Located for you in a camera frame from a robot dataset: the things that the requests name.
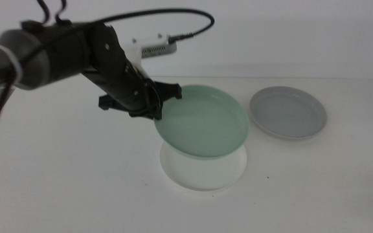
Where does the pale green shallow bowl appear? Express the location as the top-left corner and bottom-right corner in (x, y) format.
(153, 84), (250, 159)

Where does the white shallow bowl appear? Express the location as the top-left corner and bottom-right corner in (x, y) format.
(159, 142), (248, 192)

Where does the grey shallow bowl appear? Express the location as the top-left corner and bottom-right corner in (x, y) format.
(249, 85), (328, 140)

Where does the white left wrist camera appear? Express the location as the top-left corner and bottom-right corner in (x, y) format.
(123, 32), (178, 65)

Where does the white cable tie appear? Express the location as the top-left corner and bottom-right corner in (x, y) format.
(0, 43), (24, 87)

